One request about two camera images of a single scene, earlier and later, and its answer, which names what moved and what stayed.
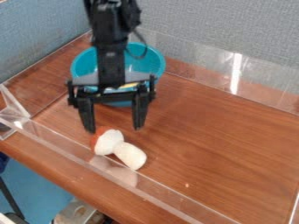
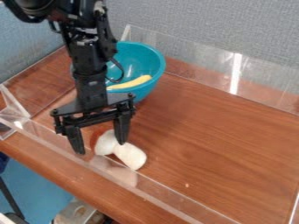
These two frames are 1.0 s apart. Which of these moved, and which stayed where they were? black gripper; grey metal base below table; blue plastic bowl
Moved: black gripper
Stayed: grey metal base below table; blue plastic bowl
